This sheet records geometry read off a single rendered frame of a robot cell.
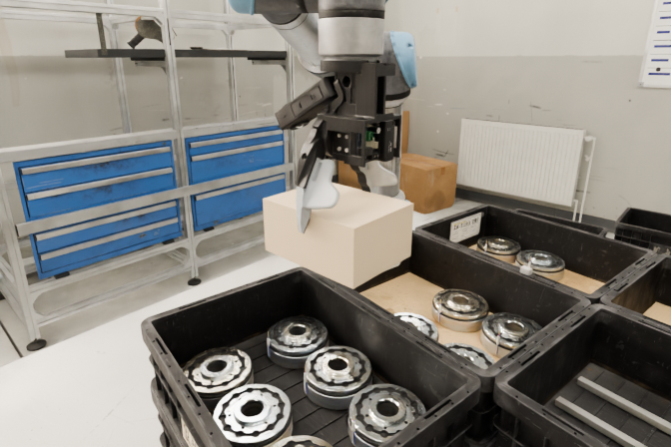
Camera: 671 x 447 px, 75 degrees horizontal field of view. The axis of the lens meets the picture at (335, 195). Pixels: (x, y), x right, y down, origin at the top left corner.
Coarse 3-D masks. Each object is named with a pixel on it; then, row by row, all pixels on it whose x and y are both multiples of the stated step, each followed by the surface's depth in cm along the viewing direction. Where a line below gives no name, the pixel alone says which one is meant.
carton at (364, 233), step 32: (288, 192) 61; (352, 192) 61; (288, 224) 56; (320, 224) 52; (352, 224) 49; (384, 224) 53; (288, 256) 57; (320, 256) 53; (352, 256) 49; (384, 256) 54; (352, 288) 50
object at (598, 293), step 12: (456, 216) 109; (528, 216) 109; (420, 228) 100; (564, 228) 101; (576, 228) 100; (444, 240) 94; (612, 240) 94; (480, 252) 88; (648, 252) 88; (504, 264) 83; (636, 264) 84; (540, 276) 79; (624, 276) 78; (564, 288) 74; (600, 288) 74
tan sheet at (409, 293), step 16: (384, 288) 94; (400, 288) 94; (416, 288) 94; (432, 288) 94; (384, 304) 88; (400, 304) 88; (416, 304) 88; (432, 320) 83; (448, 336) 78; (464, 336) 78
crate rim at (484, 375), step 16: (432, 240) 94; (480, 256) 86; (512, 272) 80; (560, 288) 74; (368, 304) 69; (576, 304) 69; (400, 320) 65; (560, 320) 66; (416, 336) 62; (544, 336) 62; (448, 352) 58; (512, 352) 58; (480, 368) 55; (496, 368) 55
